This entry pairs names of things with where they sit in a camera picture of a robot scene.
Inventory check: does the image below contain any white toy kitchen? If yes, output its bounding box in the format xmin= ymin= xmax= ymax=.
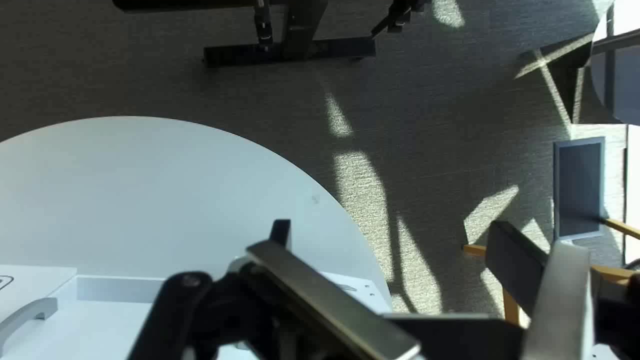
xmin=0 ymin=264 xmax=396 ymax=360

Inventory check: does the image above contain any black chair base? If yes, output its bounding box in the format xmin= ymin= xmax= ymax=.
xmin=111 ymin=0 xmax=429 ymax=70

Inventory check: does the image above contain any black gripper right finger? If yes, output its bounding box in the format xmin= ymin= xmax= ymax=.
xmin=484 ymin=218 xmax=640 ymax=360

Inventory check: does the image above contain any wooden deck chair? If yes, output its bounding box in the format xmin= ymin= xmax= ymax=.
xmin=464 ymin=216 xmax=640 ymax=327

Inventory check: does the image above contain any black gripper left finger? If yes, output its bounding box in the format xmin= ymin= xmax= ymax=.
xmin=126 ymin=218 xmax=424 ymax=360

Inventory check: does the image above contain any grey monitor device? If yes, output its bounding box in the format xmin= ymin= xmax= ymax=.
xmin=550 ymin=134 xmax=609 ymax=242

